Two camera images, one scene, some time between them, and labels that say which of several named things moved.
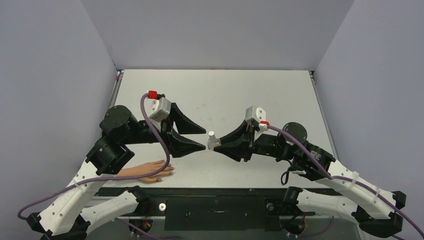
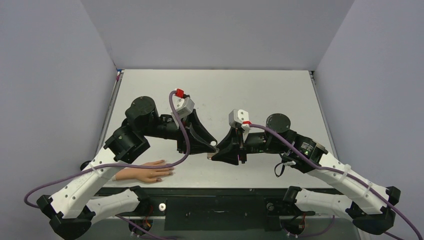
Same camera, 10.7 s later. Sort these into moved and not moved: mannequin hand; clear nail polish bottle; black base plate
Moved: clear nail polish bottle
Not moved: black base plate; mannequin hand
